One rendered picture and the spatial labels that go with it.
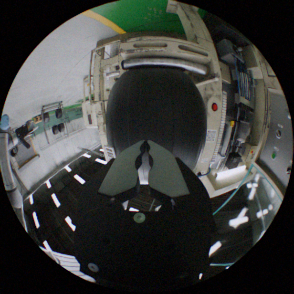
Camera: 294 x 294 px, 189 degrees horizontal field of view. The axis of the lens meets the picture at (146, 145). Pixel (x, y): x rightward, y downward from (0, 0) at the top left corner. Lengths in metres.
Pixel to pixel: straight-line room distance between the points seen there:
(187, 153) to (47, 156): 11.35
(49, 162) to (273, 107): 12.04
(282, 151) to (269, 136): 0.11
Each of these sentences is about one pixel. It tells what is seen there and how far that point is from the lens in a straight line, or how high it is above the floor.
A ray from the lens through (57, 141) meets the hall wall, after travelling 11.31.
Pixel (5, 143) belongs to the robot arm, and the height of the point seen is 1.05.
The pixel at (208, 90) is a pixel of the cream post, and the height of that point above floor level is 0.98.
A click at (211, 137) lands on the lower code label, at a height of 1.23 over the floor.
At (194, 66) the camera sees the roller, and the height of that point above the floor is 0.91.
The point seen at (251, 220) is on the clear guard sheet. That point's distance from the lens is 0.67.
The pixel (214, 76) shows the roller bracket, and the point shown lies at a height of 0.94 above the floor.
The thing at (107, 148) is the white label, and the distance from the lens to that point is 0.26.
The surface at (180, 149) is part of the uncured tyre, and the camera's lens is 0.22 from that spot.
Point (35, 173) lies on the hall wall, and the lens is 11.78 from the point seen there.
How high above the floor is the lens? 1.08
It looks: 25 degrees up
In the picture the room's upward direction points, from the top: 177 degrees clockwise
